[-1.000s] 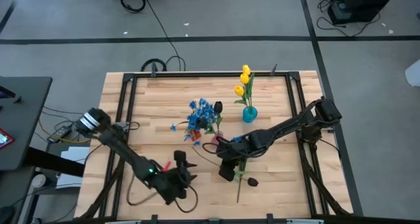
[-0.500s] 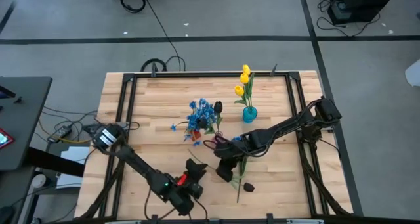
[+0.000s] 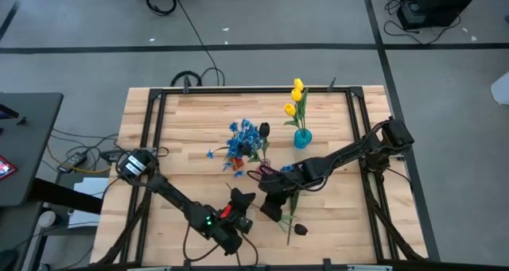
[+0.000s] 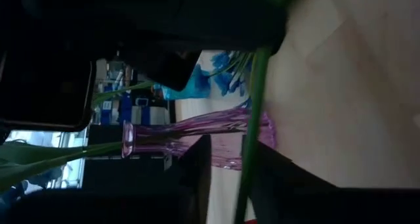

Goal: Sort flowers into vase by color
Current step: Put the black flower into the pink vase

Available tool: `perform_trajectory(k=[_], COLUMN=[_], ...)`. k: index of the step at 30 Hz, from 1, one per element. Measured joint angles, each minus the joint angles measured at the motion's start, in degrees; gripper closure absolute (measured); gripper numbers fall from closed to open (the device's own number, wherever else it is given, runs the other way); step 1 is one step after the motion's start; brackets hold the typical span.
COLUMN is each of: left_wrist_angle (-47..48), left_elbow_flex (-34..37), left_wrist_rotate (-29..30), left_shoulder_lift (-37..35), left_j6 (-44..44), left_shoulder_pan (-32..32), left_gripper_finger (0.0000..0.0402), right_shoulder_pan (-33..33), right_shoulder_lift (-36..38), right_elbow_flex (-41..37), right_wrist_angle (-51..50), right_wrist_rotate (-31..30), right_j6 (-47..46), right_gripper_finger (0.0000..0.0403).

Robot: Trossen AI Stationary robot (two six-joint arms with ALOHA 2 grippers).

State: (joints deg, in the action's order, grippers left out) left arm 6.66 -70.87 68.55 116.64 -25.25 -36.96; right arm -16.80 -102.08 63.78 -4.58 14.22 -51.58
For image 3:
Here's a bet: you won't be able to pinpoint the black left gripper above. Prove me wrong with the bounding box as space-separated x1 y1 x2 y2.
216 188 256 235

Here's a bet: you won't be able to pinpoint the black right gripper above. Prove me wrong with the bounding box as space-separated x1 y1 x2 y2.
258 165 303 223

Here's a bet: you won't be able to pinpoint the teal glass vase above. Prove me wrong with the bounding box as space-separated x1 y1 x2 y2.
293 128 313 149

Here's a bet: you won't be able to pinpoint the green artificial flower stems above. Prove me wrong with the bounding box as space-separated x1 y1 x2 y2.
282 103 305 134

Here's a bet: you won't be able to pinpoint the black power adapter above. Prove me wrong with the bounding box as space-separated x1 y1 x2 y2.
57 151 87 173

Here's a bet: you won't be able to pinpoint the black desk crossbar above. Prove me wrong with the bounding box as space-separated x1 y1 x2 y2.
30 178 103 215

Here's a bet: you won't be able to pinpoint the white round object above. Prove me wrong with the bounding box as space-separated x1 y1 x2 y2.
37 210 56 228

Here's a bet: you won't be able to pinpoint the dark grey desk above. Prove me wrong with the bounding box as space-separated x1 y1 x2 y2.
0 91 64 208

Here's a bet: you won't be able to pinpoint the red-edged tablet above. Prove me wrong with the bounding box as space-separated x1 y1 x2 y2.
0 155 19 181

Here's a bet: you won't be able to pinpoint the black desk device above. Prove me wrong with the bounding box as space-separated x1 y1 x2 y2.
0 103 20 120

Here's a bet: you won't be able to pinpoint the white floor object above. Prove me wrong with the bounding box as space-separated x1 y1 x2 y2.
490 71 509 106

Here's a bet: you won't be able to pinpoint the black equipment case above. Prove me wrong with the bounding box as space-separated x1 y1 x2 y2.
396 0 487 30

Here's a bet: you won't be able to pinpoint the black cable loop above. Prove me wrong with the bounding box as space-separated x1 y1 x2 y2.
170 67 226 87

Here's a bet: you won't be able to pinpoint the black coiled floor cable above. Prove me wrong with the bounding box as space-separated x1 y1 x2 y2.
145 0 178 17

